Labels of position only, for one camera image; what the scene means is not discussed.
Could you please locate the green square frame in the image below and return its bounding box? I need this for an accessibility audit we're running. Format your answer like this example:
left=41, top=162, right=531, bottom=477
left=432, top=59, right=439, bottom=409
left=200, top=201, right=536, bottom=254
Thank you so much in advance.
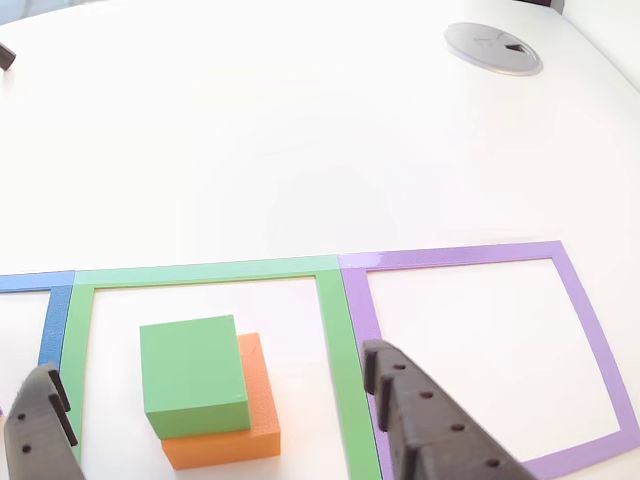
left=57, top=254, right=384, bottom=480

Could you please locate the purple square frame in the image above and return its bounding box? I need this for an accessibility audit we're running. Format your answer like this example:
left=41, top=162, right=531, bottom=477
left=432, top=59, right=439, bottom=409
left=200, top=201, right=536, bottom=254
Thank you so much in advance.
left=338, top=239, right=640, bottom=480

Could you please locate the blue square frame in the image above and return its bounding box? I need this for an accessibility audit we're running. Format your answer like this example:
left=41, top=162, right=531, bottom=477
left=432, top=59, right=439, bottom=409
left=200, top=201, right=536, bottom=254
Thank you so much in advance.
left=0, top=269, right=76, bottom=374

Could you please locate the green cube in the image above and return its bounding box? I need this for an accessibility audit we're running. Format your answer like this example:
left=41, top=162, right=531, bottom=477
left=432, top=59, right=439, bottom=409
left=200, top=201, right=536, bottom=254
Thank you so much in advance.
left=138, top=313, right=253, bottom=442

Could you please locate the orange cube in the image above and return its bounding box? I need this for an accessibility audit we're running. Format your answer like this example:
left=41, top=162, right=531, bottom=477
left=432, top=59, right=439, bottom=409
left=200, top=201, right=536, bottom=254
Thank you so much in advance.
left=160, top=332, right=283, bottom=471

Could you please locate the silver table grommet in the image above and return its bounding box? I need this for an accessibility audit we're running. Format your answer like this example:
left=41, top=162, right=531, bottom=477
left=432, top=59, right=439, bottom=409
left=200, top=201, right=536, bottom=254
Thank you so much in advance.
left=442, top=21, right=545, bottom=77

